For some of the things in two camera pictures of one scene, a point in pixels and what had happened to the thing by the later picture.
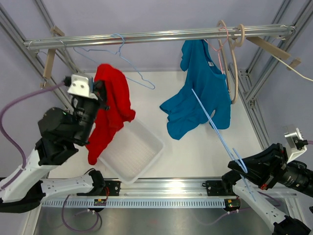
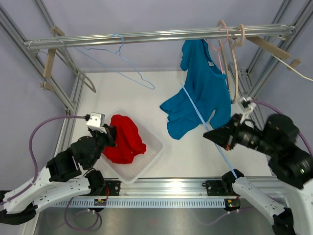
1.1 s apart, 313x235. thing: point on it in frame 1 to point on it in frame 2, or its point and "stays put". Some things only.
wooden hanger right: (227, 46) stays put
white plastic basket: (133, 149) stays put
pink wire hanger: (218, 49) stays put
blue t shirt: (206, 92) stays put
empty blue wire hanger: (118, 53) stays put
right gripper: (257, 165) to (223, 136)
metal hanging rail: (234, 33) stays put
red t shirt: (117, 95) to (128, 142)
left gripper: (101, 90) to (112, 132)
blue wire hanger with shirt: (234, 156) to (208, 129)
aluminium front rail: (158, 188) stays put
